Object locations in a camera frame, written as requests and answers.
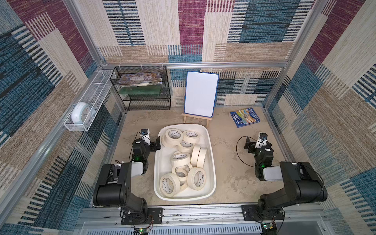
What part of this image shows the masking tape roll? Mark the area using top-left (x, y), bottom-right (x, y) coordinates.
top-left (162, 128), bottom-right (183, 148)
top-left (183, 130), bottom-right (200, 144)
top-left (177, 141), bottom-right (195, 153)

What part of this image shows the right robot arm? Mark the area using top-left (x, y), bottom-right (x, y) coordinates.
top-left (241, 133), bottom-right (328, 223)

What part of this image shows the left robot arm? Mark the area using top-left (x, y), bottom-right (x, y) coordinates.
top-left (93, 137), bottom-right (163, 226)

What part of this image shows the white plastic storage box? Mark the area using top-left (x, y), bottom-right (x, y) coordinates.
top-left (154, 124), bottom-right (216, 202)

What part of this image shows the flat tape roll centre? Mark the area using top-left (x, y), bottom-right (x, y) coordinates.
top-left (170, 153), bottom-right (191, 166)

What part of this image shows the tape roll front left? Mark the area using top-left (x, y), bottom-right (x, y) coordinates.
top-left (160, 173), bottom-right (181, 197)

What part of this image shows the tape roll lower centre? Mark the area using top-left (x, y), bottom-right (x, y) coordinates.
top-left (172, 164), bottom-right (193, 183)

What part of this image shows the upright tape roll left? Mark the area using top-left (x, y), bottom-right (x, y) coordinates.
top-left (191, 145), bottom-right (201, 167)

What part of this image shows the upright tape roll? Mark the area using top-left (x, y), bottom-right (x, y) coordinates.
top-left (191, 145), bottom-right (201, 167)
top-left (196, 148), bottom-right (207, 168)

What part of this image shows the upright tape roll right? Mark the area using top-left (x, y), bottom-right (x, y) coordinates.
top-left (196, 148), bottom-right (207, 168)

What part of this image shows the tape roll front right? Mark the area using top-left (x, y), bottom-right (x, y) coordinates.
top-left (187, 167), bottom-right (207, 191)

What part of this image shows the blue storey book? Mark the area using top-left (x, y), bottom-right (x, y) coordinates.
top-left (229, 108), bottom-right (260, 128)

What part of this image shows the green book on shelf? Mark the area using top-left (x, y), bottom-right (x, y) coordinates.
top-left (118, 85), bottom-right (162, 95)

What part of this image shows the small wooden easel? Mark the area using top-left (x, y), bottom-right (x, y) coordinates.
top-left (181, 113), bottom-right (212, 128)

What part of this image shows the white round alarm clock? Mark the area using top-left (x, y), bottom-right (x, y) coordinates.
top-left (71, 102), bottom-right (96, 124)

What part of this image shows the colourful book on shelf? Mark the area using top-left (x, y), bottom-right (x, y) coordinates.
top-left (117, 72), bottom-right (163, 87)

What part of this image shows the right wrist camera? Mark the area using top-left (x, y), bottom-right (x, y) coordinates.
top-left (255, 132), bottom-right (268, 148)

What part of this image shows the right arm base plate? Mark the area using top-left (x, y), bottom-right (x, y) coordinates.
top-left (241, 204), bottom-right (285, 223)

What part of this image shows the black wire mesh shelf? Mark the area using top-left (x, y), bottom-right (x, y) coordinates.
top-left (110, 66), bottom-right (171, 111)

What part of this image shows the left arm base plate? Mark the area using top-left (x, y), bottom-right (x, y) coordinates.
top-left (120, 207), bottom-right (163, 225)

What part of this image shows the white wire wall basket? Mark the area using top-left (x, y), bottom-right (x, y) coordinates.
top-left (64, 70), bottom-right (112, 132)

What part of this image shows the white board blue frame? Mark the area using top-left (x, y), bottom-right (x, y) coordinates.
top-left (184, 71), bottom-right (219, 118)

